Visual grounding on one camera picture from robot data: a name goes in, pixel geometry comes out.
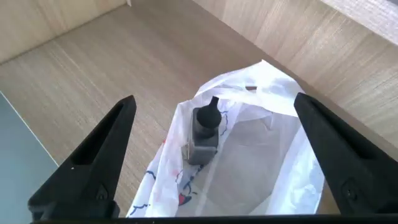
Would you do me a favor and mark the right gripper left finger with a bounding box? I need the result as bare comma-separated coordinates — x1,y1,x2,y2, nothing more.
27,95,137,221

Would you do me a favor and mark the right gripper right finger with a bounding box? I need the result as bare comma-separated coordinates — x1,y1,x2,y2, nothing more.
293,91,398,216

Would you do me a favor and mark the white plastic shopping bag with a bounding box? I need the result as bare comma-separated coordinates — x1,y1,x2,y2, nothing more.
126,59,326,218

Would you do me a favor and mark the grey bag holder clip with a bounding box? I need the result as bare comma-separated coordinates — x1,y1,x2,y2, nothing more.
184,95,223,166

